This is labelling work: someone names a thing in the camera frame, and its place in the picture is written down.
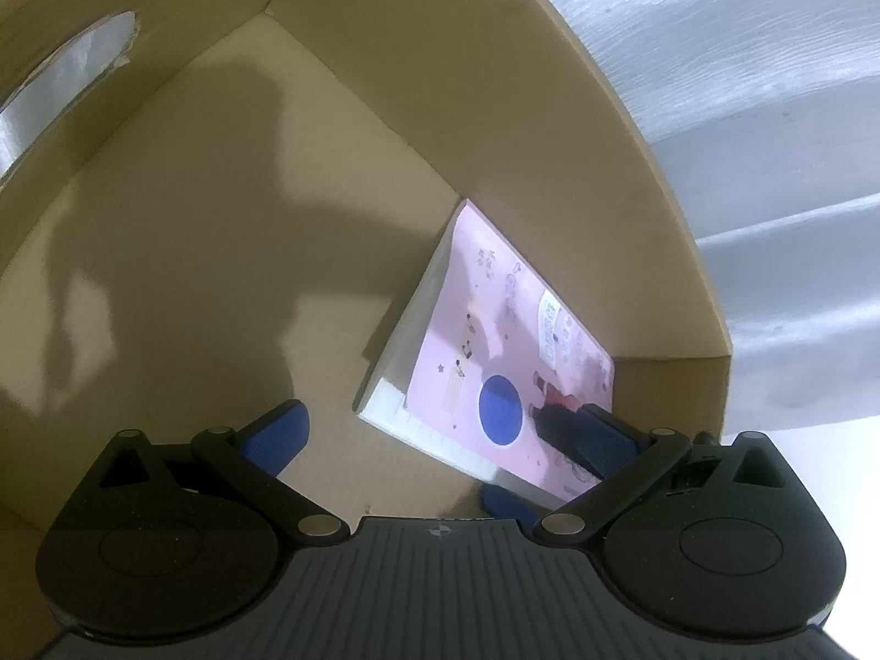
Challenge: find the pink cover notebook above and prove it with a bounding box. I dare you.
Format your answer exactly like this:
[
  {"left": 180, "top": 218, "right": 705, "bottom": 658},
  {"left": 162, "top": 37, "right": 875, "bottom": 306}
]
[{"left": 355, "top": 201, "right": 614, "bottom": 508}]

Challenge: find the brown cardboard box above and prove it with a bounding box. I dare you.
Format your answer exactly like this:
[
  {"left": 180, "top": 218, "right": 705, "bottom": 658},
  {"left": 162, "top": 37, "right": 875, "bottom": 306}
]
[{"left": 0, "top": 0, "right": 735, "bottom": 660}]

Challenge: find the white curtain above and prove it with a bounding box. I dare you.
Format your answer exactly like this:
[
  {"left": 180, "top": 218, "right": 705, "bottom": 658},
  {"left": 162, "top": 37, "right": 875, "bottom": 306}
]
[{"left": 0, "top": 0, "right": 880, "bottom": 441}]

